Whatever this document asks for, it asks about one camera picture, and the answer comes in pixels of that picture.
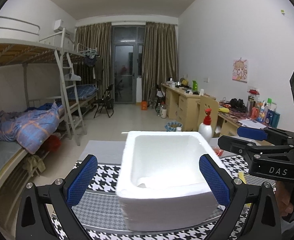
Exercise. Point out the white foam box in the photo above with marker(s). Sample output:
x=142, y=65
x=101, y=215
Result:
x=160, y=186

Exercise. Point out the yellow foam fruit net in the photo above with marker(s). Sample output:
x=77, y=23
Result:
x=241, y=176

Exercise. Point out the metal bunk bed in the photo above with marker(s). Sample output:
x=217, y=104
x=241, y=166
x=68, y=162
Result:
x=25, y=46

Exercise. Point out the yellow object on desk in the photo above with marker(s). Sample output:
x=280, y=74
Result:
x=224, y=110

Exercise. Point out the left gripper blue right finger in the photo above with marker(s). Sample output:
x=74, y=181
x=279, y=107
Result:
x=219, y=181

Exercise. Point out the person's right hand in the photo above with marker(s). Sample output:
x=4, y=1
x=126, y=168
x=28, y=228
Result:
x=283, y=197

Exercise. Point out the metal thermos flask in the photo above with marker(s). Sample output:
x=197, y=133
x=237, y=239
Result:
x=250, y=104

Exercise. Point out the wooden desk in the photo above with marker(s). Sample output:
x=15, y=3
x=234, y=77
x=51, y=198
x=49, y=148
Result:
x=189, y=111

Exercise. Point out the orange container on floor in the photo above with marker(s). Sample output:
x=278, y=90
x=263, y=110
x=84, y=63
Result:
x=144, y=105

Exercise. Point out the white air conditioner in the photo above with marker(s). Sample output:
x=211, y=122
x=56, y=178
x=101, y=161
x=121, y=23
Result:
x=59, y=25

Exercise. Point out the brown curtain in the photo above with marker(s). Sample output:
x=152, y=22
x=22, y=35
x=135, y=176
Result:
x=159, y=59
x=94, y=41

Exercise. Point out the blue plaid quilt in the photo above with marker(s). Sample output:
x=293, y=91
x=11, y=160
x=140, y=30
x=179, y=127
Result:
x=32, y=128

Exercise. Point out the white lotion pump bottle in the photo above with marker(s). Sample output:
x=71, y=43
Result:
x=205, y=128

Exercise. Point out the green bottle on desk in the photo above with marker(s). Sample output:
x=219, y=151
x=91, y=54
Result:
x=194, y=87

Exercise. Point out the left brown curtain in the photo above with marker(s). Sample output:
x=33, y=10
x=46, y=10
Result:
x=94, y=41

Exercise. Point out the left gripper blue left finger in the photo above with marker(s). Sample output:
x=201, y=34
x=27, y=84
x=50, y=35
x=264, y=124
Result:
x=78, y=180

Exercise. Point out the glass balcony door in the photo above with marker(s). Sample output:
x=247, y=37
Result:
x=127, y=53

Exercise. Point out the cartoon girl poster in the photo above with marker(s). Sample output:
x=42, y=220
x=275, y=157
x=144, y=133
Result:
x=240, y=70

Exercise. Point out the blue woven basket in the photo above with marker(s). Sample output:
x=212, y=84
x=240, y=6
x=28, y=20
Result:
x=172, y=125

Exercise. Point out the wooden smiley chair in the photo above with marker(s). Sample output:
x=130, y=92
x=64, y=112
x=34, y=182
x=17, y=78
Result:
x=206, y=102

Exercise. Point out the blue toiletry bottle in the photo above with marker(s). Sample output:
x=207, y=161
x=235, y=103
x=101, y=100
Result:
x=272, y=118

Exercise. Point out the red snack packet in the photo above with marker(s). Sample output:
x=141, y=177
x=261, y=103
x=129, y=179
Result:
x=218, y=151

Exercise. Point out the white floor jug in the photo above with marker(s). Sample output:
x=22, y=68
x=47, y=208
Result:
x=163, y=112

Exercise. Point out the black folding chair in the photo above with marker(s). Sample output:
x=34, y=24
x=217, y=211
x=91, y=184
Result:
x=105, y=102

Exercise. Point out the right brown curtain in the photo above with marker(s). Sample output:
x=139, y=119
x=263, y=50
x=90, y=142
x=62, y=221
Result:
x=159, y=59

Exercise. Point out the houndstooth table mat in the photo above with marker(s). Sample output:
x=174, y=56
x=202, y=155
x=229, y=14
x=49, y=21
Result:
x=99, y=216

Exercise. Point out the white papers on desk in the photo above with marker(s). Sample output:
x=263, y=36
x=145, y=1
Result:
x=252, y=124

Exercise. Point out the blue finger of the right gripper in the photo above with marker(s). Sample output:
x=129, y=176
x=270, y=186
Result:
x=279, y=136
x=243, y=147

